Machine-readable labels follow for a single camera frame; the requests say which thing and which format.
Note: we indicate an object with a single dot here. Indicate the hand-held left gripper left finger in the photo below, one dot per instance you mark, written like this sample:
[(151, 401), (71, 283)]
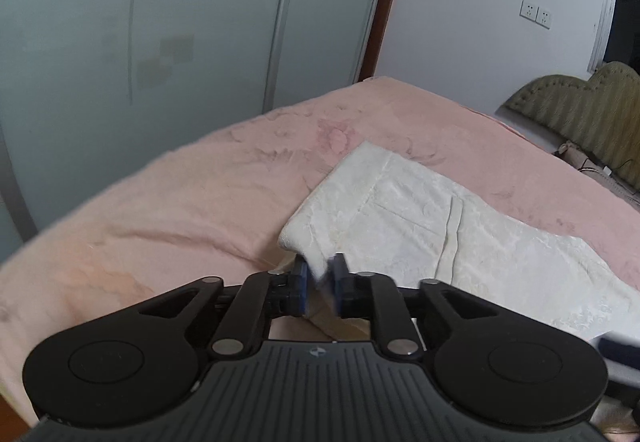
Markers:
[(301, 289)]

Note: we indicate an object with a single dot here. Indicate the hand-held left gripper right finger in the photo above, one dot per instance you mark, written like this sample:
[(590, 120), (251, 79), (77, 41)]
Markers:
[(341, 289)]

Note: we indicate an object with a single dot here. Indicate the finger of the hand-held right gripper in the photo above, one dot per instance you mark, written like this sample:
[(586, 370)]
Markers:
[(620, 352)]

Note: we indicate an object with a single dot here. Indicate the white towel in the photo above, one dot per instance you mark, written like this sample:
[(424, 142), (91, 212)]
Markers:
[(425, 232)]

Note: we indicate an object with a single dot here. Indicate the pink floral blanket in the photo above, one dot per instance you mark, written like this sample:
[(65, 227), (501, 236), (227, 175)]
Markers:
[(175, 202)]

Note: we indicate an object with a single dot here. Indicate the olive green padded headboard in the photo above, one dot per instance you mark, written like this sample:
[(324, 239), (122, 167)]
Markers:
[(590, 112)]

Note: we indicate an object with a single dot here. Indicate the brown wooden wardrobe side panel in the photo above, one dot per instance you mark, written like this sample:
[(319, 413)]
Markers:
[(380, 2)]

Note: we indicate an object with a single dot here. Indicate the frosted glass sliding wardrobe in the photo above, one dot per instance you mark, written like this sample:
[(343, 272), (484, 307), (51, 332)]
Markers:
[(150, 22)]

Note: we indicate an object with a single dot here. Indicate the white wall socket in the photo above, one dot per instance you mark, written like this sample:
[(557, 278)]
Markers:
[(529, 10), (544, 17)]

